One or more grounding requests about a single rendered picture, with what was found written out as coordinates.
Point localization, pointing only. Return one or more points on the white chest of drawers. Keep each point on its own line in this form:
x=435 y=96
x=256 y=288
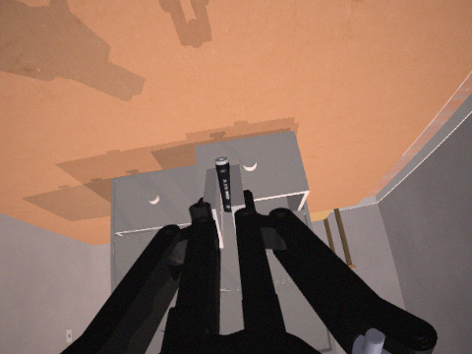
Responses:
x=114 y=236

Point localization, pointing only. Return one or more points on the black aaa battery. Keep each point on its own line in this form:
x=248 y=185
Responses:
x=222 y=167

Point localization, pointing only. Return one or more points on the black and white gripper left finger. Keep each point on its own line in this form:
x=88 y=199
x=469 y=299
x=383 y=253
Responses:
x=129 y=318

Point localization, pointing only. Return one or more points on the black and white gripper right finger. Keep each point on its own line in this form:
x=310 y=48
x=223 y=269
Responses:
x=355 y=315

